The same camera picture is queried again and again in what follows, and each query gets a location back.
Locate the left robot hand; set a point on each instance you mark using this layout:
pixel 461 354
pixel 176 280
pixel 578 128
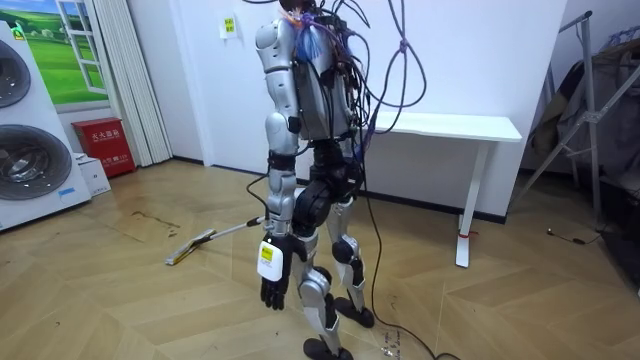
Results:
pixel 270 262

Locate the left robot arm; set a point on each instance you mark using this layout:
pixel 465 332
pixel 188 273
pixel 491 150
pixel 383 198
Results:
pixel 280 132

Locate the robot legs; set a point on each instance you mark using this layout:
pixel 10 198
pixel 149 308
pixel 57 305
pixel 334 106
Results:
pixel 315 295

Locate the robot body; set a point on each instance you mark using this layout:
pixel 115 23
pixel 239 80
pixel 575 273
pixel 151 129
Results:
pixel 320 105

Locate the small white box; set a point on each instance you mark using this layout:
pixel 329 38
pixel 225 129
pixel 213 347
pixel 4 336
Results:
pixel 95 175

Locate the red tape band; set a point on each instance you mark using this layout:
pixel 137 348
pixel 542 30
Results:
pixel 466 234

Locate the red fire extinguisher box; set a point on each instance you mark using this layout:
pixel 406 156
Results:
pixel 105 145

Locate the white pleated curtain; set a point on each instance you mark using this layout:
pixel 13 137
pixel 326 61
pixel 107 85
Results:
pixel 132 85

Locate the white desk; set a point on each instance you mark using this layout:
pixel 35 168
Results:
pixel 450 126

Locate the white washing machine tower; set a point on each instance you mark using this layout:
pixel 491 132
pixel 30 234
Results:
pixel 45 130

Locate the grey metal clothes rack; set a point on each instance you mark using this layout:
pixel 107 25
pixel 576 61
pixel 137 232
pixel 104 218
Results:
pixel 591 117

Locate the dark hanging clothes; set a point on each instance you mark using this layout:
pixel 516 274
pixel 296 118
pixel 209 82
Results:
pixel 620 130

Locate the white and yellow wall note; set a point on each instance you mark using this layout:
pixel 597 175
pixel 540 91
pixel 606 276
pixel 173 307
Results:
pixel 229 26

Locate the landscape window wall poster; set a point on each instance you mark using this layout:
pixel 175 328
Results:
pixel 55 65

